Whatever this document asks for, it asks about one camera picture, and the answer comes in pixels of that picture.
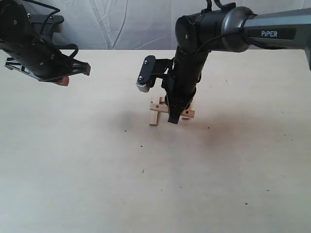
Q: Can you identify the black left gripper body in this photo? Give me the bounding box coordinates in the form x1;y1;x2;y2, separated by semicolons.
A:
3;42;91;82

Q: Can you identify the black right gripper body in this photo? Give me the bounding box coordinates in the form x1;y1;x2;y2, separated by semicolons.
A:
161;47;203;125

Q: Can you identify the plain wooden stick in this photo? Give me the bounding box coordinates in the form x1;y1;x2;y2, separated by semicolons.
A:
149;96;161;126
181;101;195;120

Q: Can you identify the wooden stick with holes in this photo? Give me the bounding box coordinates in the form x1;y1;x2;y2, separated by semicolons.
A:
149;103;196;120

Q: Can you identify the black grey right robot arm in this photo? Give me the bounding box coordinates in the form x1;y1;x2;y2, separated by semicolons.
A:
162;3;311;124

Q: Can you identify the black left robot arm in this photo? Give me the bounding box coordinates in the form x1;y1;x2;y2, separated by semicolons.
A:
0;0;91;85

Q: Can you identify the white backdrop curtain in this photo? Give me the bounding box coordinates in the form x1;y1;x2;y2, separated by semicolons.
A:
11;0;311;51

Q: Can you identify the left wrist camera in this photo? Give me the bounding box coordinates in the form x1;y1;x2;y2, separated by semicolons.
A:
28;14;65;34

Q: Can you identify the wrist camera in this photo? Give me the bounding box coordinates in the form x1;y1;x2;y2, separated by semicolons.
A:
28;14;65;34
136;55;173;93

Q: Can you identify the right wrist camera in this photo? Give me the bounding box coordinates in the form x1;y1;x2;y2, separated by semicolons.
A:
136;55;173;93

